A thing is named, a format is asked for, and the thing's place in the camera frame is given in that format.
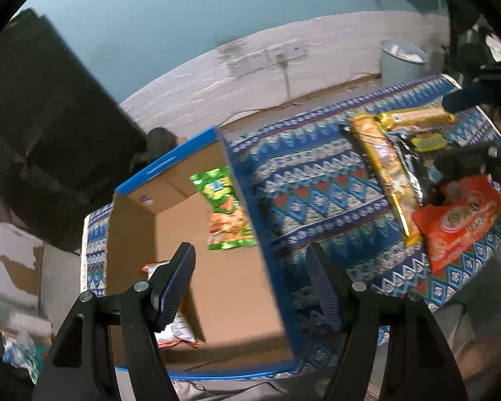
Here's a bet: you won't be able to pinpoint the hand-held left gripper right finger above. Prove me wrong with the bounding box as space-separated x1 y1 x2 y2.
305 242 470 401

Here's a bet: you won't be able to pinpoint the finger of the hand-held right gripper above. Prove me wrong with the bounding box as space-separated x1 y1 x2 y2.
432 134 501 188
442 80 501 113

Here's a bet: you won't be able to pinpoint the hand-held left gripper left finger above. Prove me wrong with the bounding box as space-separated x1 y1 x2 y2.
31 242 197 401

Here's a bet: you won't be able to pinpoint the white orange snack packet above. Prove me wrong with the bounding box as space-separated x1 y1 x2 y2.
142 261 201 349

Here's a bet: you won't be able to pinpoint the black snack packet yellow label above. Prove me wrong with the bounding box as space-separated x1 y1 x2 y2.
386 129 427 207
413 131 448 153

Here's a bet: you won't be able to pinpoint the cardboard box with blue rim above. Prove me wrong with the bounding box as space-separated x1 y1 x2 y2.
106 126 298 382

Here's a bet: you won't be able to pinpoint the gold long snack packet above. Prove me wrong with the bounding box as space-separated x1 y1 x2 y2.
367 106 456 128

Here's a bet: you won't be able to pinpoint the orange cookie packet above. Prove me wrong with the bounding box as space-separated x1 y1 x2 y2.
411 175 501 276

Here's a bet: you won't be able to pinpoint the grey trash bin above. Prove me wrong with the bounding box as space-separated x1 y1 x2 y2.
379 39 447 88

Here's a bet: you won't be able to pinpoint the orange yellow long snack packet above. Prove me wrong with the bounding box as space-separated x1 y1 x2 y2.
346 115 422 247

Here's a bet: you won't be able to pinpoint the green snack packet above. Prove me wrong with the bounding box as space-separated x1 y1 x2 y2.
190 166 257 251

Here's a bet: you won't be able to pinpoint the blue patterned tablecloth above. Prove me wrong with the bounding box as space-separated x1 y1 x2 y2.
80 74 501 379

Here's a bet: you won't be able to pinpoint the dark caster wheel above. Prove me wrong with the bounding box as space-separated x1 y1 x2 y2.
129 127 178 168

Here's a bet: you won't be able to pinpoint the crumpled plastic bags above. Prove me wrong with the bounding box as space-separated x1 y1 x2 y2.
0 301 53 383

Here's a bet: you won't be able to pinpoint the large black furniture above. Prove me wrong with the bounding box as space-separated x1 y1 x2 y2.
0 8 149 255

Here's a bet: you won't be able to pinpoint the white wall socket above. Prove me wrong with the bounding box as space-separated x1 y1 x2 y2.
248 52 272 72
229 56 251 77
269 46 291 65
288 39 310 59

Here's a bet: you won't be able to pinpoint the white plug cable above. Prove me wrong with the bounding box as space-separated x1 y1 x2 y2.
276 50 295 105

